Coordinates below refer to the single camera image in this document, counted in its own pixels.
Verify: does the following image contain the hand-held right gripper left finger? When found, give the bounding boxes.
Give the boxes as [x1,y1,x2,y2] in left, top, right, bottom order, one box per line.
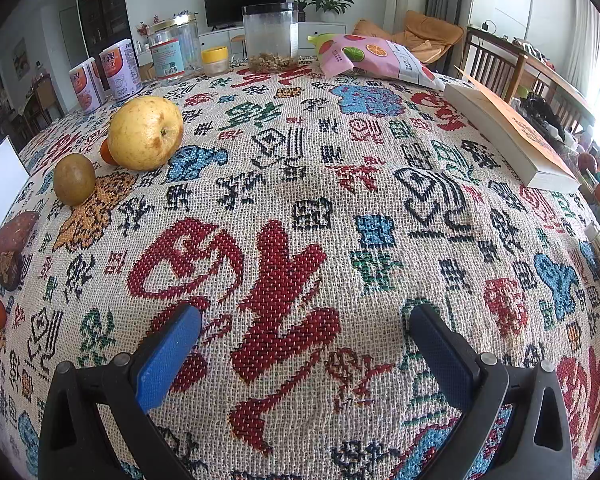
[39,302,203,480]

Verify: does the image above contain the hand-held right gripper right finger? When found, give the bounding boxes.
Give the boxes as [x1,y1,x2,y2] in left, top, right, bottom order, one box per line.
[409,302,576,480]

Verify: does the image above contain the dark passion fruit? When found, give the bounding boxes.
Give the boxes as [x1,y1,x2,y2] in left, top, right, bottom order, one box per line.
[0,251,25,292]

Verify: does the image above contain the purple sweet potato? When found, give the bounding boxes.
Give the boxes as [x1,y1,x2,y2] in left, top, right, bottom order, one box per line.
[0,210,41,272]

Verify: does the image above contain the white cardboard box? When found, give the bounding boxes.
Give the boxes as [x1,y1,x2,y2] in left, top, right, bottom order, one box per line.
[0,135,31,262]

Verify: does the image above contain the brown kiwi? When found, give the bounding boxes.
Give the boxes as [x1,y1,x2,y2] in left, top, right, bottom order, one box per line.
[53,153,97,208]

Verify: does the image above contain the printed woven blanket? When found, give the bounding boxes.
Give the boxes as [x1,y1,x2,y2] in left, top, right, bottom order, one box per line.
[0,60,600,480]

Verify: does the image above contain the yellow pear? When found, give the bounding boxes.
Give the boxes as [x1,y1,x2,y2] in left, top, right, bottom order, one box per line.
[107,95,185,171]

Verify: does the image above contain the orange book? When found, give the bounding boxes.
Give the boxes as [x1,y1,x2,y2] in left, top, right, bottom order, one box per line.
[443,67,581,195]

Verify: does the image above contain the basket of dark items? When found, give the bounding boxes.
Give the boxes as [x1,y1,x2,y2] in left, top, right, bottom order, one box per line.
[517,91,566,142]

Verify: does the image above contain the pink can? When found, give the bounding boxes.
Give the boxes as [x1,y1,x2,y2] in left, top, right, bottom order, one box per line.
[98,38,144,101]
[68,58,106,115]

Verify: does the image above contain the wooden chairs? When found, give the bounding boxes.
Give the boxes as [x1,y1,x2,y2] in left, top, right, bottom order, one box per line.
[459,26,597,137]

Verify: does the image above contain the small yellow-lid jar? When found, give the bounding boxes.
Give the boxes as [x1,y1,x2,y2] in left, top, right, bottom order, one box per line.
[201,45,230,77]

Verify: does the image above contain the glass jar with blue label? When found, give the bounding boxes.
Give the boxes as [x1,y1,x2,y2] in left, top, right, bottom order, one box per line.
[147,13,204,81]

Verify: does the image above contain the pink snack bag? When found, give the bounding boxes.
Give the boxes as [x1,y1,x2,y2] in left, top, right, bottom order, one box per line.
[307,33,446,92]

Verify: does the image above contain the walnuts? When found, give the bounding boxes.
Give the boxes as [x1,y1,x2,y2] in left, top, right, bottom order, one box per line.
[248,51,300,71]

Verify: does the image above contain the orange lounge chair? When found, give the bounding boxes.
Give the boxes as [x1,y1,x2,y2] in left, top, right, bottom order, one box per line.
[352,9,465,64]

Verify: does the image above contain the red flower arrangement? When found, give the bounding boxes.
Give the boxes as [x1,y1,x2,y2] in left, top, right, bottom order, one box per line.
[136,15,163,52]

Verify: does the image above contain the clear jar with black lid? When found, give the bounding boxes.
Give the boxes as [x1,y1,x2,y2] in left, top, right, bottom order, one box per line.
[242,2,300,71]

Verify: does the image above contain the white television cabinet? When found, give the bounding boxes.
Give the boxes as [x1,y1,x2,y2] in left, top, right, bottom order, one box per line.
[197,20,362,56]

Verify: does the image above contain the white curtain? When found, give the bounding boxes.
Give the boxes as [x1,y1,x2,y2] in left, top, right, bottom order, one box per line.
[562,0,600,103]

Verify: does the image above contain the dark glass cabinet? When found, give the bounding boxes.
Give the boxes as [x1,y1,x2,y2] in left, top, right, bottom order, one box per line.
[74,0,131,62]

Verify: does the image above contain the black television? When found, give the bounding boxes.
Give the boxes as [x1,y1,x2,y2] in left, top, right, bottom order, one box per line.
[203,0,288,29]

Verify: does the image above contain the large green potted plant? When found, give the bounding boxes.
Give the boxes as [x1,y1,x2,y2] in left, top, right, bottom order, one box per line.
[307,0,355,24]

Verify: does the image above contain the framed wall picture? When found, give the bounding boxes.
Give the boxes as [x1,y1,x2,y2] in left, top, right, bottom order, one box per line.
[12,39,31,80]

